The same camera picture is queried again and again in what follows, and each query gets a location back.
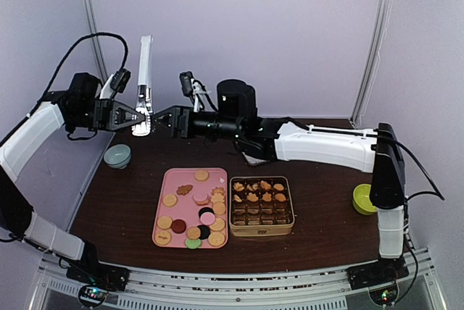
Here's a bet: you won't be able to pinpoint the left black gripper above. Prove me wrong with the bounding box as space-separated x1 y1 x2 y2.
67 98 145 132

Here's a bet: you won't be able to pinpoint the metal serving tongs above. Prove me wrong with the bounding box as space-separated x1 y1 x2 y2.
132 35 154 137

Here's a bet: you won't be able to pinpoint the pink sandwich cookie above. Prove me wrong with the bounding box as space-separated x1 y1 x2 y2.
200 212 216 226
193 193 209 206

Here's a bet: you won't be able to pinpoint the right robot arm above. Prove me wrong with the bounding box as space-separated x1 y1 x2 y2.
152 79 406 282

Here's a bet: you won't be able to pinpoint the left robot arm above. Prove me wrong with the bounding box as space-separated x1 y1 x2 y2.
1 69 147 284

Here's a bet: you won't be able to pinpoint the pale blue ceramic bowl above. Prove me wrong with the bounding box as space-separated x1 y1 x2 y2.
104 144 132 169

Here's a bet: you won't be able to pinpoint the lone yellow sandwich cookie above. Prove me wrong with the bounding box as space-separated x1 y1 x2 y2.
194 169 210 182

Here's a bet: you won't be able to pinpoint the gingerbread brown leaf cookie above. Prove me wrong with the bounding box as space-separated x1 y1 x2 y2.
176 184 193 196

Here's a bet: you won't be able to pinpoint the yellow cookie under chip cookie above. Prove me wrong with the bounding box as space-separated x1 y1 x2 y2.
162 194 178 207

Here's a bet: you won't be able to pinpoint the pink plastic tray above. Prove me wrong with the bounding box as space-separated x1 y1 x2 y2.
152 168 228 249

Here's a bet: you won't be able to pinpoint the silver tin lid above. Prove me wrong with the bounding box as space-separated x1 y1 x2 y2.
242 153 268 167

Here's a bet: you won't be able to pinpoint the black sandwich cookie upper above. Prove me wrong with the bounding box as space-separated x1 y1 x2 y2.
199 206 215 217

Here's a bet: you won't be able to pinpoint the black sandwich cookie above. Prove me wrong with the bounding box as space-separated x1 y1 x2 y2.
197 225 211 240
199 206 215 217

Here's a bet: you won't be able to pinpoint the round tan cookie right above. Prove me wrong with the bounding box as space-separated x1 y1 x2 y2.
212 201 227 216

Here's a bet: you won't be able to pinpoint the yellow dotted cookie left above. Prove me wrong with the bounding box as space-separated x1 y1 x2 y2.
157 216 173 230

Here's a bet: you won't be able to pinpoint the yellow dotted cookie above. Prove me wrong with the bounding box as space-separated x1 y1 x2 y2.
210 217 226 232
157 216 173 230

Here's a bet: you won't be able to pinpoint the brown chocolate cookie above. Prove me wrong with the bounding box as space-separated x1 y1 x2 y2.
171 219 187 234

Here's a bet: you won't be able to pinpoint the leaf shaped tan cookie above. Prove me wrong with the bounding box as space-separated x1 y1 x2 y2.
246 193 259 202

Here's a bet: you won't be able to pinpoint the black sandwich cookie lower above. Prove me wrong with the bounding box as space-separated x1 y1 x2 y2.
197 225 211 240

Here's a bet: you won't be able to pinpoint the yellow dotted cookie middle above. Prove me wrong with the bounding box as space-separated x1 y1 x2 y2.
210 217 226 232

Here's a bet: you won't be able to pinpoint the small round tan cookie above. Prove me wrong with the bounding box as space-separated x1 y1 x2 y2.
186 227 202 240

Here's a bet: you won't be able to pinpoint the yellow cookie with pink sword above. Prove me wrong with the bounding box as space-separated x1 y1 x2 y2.
154 230 172 246

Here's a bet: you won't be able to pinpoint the gold cookie tin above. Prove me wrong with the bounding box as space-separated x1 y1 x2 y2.
228 176 295 238

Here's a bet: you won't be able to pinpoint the green sandwich cookie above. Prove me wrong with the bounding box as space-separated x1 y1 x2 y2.
185 238 202 249

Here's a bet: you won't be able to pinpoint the yellow dotted cookie corner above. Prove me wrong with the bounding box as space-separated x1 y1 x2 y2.
208 231 225 247

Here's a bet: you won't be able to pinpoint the green plastic bowl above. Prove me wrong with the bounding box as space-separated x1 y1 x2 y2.
352 184 377 216

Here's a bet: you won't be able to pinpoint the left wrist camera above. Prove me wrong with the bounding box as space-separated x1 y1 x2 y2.
99 68 131 100

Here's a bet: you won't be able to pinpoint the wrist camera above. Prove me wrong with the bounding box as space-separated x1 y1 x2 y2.
178 70 215 114
99 68 131 100

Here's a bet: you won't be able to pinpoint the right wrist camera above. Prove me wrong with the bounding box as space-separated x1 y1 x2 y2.
178 70 215 114

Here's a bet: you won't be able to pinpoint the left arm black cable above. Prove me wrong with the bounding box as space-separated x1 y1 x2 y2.
28 33 130 115

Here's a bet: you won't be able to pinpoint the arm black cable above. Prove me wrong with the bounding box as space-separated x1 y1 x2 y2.
28 33 130 115
376 134 446 202

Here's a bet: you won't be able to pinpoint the left aluminium frame post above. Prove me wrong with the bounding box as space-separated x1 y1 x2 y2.
82 0 108 83

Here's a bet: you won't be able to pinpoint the aluminium frame post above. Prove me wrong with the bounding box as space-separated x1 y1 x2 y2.
350 0 392 128
82 0 108 83

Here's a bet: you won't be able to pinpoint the right aluminium frame post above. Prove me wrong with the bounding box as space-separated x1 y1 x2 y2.
350 0 392 128

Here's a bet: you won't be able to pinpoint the front aluminium rail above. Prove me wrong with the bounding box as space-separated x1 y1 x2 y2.
25 248 450 309

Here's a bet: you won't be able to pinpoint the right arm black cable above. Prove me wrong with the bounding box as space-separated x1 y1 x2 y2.
376 134 446 202

